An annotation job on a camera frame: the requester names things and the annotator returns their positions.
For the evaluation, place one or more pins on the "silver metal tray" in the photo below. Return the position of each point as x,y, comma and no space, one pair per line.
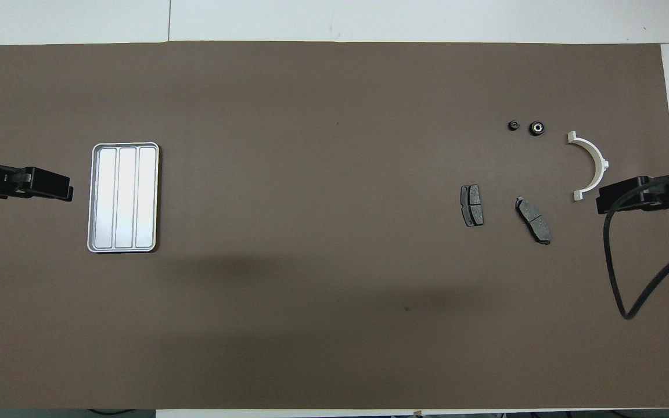
124,197

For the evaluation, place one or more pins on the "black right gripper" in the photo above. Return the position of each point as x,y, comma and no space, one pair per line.
630,197

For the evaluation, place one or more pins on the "elongated dark grey brake pad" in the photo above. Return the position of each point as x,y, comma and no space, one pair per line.
533,220

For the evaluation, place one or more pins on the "rectangular dark grey brake pad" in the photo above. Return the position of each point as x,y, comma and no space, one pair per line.
472,205

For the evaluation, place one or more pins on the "large black bearing gear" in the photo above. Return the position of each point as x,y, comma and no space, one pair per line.
537,128

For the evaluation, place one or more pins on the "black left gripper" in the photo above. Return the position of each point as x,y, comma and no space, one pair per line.
38,183

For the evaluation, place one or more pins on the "brown table mat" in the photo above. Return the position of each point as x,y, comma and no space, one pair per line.
311,232

